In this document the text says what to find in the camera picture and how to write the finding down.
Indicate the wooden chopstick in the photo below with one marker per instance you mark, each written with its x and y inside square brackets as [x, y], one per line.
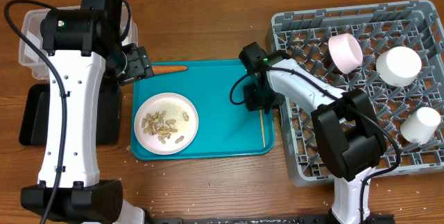
[261, 115]

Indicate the orange carrot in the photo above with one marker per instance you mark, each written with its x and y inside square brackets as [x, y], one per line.
[167, 69]

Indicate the white round plate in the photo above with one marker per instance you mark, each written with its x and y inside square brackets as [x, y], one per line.
[166, 101]

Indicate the grey dishwasher rack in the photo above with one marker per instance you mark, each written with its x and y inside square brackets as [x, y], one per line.
[378, 28]

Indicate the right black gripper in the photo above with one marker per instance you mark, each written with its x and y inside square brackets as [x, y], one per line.
[256, 104]

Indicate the white cup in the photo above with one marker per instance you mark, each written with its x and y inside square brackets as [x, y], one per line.
[421, 125]

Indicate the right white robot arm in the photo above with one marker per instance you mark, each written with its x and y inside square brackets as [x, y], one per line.
[349, 139]

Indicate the peanut shells pile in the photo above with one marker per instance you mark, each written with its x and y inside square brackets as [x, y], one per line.
[166, 125]

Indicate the white bowl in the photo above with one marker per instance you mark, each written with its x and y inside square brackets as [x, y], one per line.
[399, 66]

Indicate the black plastic tray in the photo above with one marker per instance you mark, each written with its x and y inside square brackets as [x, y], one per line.
[36, 115]

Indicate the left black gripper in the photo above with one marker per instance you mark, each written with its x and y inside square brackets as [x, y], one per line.
[140, 66]

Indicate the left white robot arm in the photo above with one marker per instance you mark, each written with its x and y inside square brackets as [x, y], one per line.
[81, 47]

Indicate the pink bowl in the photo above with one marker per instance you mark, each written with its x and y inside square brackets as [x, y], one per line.
[346, 52]

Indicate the teal serving tray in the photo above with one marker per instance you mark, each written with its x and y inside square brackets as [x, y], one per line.
[225, 130]

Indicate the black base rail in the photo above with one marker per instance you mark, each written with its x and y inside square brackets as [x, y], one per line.
[243, 220]

